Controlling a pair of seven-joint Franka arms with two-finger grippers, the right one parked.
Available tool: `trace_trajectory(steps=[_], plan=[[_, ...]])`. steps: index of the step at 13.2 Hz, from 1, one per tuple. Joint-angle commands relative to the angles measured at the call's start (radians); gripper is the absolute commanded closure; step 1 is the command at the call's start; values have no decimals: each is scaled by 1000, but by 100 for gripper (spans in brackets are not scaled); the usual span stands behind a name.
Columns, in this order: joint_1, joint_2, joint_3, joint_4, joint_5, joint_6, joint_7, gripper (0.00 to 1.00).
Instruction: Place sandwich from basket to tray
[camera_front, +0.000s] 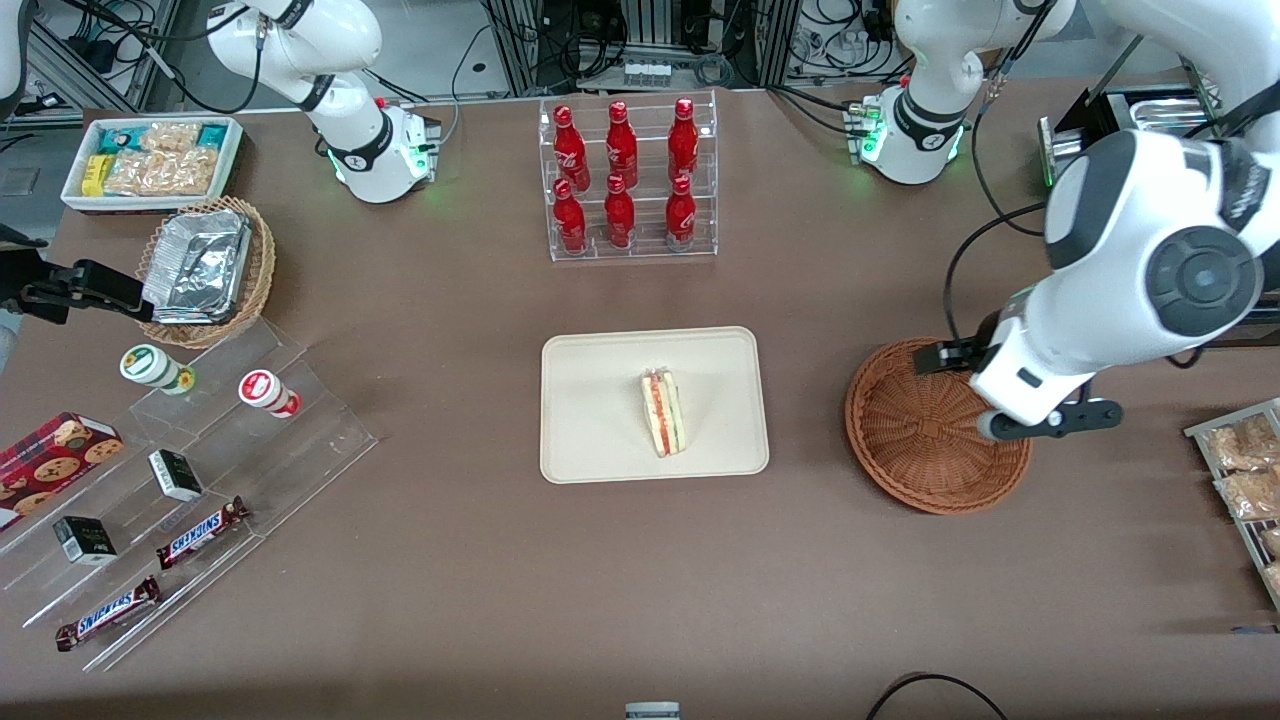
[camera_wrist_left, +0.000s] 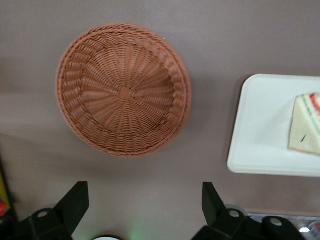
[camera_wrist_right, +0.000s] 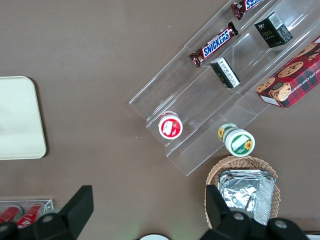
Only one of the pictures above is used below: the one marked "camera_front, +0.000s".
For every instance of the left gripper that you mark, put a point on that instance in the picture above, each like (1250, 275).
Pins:
(962, 354)

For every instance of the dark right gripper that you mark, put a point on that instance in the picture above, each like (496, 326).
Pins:
(28, 272)

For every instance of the triangular sandwich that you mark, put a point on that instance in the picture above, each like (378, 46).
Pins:
(664, 415)

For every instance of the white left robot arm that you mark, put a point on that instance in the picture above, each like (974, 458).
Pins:
(1150, 230)

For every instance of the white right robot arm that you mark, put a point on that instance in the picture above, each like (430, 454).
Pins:
(340, 110)

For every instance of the round brown wicker basket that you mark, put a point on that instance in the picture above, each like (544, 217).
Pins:
(920, 450)

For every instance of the light tan wicker basket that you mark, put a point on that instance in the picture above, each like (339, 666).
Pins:
(262, 270)

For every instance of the right tray of snacks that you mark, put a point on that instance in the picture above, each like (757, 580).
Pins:
(1205, 430)

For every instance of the beige plastic tray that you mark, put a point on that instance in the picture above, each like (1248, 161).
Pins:
(600, 405)

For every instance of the white snack bin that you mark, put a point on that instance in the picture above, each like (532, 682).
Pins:
(75, 190)

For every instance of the green lid snack tube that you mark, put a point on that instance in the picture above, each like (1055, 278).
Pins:
(148, 365)

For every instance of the yellow snack packet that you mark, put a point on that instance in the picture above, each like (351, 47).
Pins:
(93, 175)

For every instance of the stacked aluminium foil containers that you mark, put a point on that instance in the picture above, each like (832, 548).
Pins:
(195, 265)

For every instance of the clear cracker bag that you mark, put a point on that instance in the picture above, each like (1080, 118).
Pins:
(133, 173)
(170, 137)
(190, 170)

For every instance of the teal snack packet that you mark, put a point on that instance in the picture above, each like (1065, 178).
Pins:
(211, 135)
(115, 138)

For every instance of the red cookie box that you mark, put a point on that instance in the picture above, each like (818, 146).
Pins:
(50, 460)

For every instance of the small dark green box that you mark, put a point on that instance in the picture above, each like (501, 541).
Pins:
(175, 475)
(85, 540)

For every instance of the red lid snack tube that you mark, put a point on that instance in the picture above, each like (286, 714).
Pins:
(262, 388)

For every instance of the snickers chocolate bar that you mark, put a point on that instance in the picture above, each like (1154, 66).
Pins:
(105, 613)
(200, 533)

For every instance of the clear acrylic stepped shelf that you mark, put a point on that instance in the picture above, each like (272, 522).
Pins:
(300, 450)

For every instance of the clear bag of pastries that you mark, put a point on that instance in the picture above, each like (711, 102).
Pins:
(1274, 580)
(1272, 542)
(1250, 495)
(1240, 445)

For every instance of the red cola bottle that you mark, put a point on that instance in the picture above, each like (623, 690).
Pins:
(680, 215)
(621, 150)
(568, 150)
(570, 222)
(619, 218)
(683, 145)

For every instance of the black hot food display case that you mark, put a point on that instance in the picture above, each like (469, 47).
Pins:
(1160, 112)

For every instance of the clear acrylic bottle rack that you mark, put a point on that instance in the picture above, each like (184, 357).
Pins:
(650, 245)

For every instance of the white power strip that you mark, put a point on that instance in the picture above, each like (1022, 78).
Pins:
(647, 73)

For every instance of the small grey device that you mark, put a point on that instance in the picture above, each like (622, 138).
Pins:
(652, 711)

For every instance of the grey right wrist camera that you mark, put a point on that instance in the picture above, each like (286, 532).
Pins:
(6, 340)

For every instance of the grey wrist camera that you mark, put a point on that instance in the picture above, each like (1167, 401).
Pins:
(1060, 420)
(6, 340)

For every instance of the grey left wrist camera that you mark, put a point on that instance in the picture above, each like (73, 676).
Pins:
(1060, 420)

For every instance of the aluminium frame rack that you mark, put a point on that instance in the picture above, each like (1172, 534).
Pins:
(100, 70)

